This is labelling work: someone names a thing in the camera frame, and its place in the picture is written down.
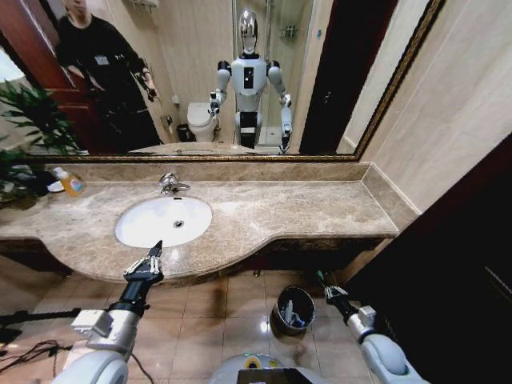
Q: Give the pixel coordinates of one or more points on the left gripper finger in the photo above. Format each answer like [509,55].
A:
[141,264]
[158,262]

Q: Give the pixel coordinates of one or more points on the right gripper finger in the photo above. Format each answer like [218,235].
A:
[325,283]
[337,289]

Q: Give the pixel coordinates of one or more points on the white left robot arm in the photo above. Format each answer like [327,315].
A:
[100,360]

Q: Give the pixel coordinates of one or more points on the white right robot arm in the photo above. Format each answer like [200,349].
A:
[384,352]

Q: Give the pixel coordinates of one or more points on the white oval sink basin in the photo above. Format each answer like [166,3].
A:
[152,224]

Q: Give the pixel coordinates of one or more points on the chrome sink drain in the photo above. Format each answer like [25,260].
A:
[178,223]

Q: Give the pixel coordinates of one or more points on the pale trash inside bin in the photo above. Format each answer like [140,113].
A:
[294,314]

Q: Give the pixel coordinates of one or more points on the dark round trash bin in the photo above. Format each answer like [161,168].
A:
[282,324]

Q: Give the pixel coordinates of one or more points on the chrome faucet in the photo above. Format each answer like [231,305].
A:
[170,183]

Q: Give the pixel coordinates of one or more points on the black stand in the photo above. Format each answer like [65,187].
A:
[36,316]

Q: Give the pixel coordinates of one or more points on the orange soap pump bottle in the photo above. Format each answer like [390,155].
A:
[72,185]

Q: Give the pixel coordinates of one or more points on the dark wooden door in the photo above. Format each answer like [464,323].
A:
[448,280]

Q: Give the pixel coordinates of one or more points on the small white dish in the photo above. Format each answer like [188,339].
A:
[55,186]

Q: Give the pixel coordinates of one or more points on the black plant pot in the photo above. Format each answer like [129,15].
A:
[42,183]

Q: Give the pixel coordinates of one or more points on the green leafy plant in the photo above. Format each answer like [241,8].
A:
[16,168]

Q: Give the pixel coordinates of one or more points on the gold framed wall mirror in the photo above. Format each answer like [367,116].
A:
[192,60]

